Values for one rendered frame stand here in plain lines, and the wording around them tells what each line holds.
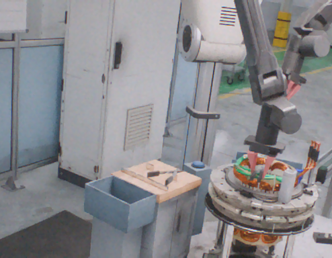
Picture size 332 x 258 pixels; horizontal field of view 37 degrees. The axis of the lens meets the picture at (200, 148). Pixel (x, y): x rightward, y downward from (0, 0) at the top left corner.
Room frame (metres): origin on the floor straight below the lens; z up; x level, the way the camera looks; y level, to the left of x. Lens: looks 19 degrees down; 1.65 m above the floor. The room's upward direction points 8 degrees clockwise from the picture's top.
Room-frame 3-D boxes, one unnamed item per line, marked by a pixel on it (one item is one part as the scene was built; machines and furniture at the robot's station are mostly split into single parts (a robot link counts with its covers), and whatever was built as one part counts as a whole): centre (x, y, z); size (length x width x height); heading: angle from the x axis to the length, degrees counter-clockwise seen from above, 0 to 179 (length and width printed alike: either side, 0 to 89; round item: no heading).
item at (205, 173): (1.61, 0.00, 0.91); 0.07 x 0.07 x 0.25; 42
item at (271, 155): (1.25, -0.17, 1.21); 0.07 x 0.07 x 0.09; 75
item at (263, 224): (1.38, -0.20, 1.05); 0.29 x 0.29 x 0.06
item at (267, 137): (1.26, -0.17, 1.28); 0.10 x 0.07 x 0.07; 75
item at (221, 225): (1.47, -0.10, 0.91); 0.02 x 0.02 x 0.21
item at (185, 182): (1.39, 0.12, 1.05); 0.20 x 0.19 x 0.02; 147
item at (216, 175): (1.38, -0.20, 1.09); 0.32 x 0.32 x 0.01
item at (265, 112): (1.25, -0.17, 1.34); 0.07 x 0.06 x 0.07; 25
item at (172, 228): (1.39, 0.12, 0.91); 0.19 x 0.19 x 0.26; 57
